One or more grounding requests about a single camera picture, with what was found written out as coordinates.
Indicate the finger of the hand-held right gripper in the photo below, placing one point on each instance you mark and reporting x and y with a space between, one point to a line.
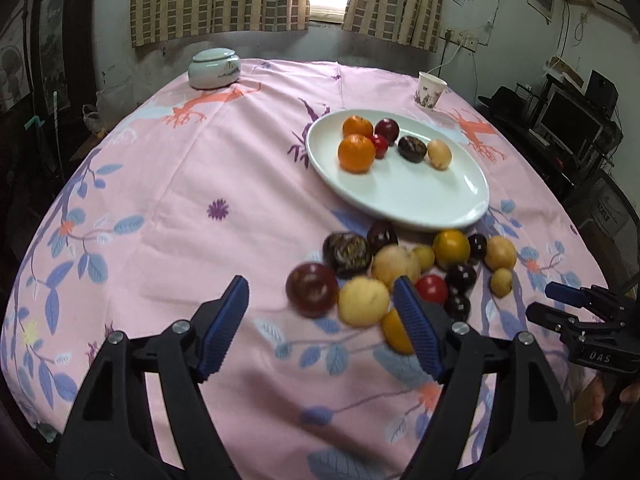
545 316
565 293

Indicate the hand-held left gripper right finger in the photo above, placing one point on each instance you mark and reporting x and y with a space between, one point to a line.
415 320

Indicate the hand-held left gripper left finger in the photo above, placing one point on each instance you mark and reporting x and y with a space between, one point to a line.
225 325

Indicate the yellow plum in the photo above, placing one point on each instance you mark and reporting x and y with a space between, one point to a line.
394 332
451 249

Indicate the pale yellow peach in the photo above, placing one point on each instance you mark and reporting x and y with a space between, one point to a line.
362 302

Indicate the small yellow-green fruit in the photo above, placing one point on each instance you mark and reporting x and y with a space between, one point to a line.
424 257
501 281

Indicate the large tan peach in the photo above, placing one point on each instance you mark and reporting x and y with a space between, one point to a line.
392 265

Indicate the tan round fruit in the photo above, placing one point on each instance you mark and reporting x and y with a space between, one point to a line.
500 253

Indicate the large dark red plum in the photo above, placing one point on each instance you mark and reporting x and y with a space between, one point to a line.
312 290

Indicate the large dark passion fruit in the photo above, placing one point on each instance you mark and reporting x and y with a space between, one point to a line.
345 255

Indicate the small dark purple plum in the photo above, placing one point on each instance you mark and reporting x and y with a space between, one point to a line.
477 246

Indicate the white oval plate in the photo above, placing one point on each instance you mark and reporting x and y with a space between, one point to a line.
425 195

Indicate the person's right hand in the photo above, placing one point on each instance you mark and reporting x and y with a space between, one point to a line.
596 400

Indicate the pink printed tablecloth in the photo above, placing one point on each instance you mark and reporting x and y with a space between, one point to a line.
200 260

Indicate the black mesh office chair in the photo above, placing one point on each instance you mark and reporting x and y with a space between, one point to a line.
607 210

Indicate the tan oval fruit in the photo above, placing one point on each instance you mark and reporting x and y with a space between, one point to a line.
439 155

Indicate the small dark passion fruit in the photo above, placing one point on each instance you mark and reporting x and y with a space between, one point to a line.
412 149

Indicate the computer monitor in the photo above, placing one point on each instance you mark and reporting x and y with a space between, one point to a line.
570 120

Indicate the large orange mandarin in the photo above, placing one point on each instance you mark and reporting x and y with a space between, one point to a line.
356 154

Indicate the small red cherry tomato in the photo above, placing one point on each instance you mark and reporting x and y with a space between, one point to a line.
380 146

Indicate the black hat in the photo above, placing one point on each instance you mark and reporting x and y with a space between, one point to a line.
505 102

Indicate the small orange mandarin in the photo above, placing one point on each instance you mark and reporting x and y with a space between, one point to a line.
357 125

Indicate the black speaker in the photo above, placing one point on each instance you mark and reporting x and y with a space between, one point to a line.
602 89

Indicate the cardboard box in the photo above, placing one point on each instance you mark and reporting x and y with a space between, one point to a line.
567 67

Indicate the printed paper cup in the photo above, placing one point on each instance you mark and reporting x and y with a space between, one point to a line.
429 91

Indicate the clear plastic bag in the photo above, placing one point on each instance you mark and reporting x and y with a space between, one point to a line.
92 120

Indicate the white ceramic lidded jar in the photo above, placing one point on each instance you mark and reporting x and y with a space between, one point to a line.
212 72

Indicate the striped beige curtain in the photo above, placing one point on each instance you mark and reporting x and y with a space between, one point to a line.
210 0
395 0

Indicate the white wall power strip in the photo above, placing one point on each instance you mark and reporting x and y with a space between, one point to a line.
462 39

